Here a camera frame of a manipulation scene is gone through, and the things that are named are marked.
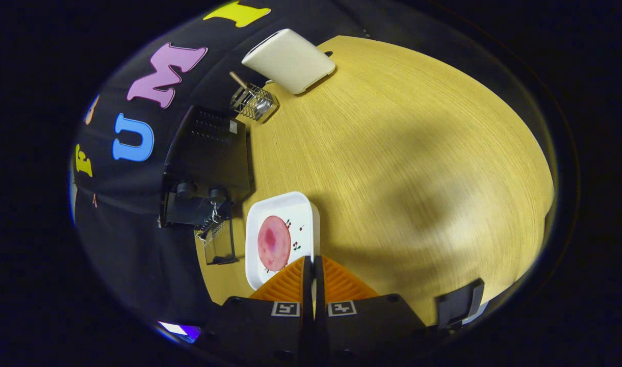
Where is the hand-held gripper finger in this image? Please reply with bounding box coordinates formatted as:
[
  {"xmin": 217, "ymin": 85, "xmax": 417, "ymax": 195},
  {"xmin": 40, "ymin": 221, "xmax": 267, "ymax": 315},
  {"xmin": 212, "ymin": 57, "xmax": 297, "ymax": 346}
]
[
  {"xmin": 314, "ymin": 255, "xmax": 429, "ymax": 367},
  {"xmin": 204, "ymin": 255, "xmax": 314, "ymax": 367}
]

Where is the pink ham slice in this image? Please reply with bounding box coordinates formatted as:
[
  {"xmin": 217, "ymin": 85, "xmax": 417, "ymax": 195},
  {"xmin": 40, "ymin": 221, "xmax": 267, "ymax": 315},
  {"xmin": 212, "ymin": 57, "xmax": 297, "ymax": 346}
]
[{"xmin": 257, "ymin": 215, "xmax": 292, "ymax": 272}]

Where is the white square plate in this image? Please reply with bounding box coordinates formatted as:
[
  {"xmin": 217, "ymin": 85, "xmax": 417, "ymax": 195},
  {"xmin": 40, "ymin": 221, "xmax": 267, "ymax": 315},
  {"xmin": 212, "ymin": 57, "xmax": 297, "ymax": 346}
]
[{"xmin": 245, "ymin": 191, "xmax": 321, "ymax": 291}]

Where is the black toaster oven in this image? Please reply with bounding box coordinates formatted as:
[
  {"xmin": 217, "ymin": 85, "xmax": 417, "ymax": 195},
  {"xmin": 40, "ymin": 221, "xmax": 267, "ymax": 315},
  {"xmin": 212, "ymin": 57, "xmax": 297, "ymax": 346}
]
[{"xmin": 158, "ymin": 104, "xmax": 253, "ymax": 266}]

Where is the white countertop appliance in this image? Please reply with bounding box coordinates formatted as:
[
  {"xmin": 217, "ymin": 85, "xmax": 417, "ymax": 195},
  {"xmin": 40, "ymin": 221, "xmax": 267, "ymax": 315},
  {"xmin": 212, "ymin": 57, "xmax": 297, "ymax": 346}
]
[{"xmin": 241, "ymin": 29, "xmax": 336, "ymax": 95}]

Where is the wire utensil holder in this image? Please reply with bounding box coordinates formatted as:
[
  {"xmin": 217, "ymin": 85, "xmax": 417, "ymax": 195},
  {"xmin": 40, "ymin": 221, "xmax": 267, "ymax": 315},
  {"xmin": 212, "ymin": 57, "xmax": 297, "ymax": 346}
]
[{"xmin": 229, "ymin": 84, "xmax": 280, "ymax": 124}]

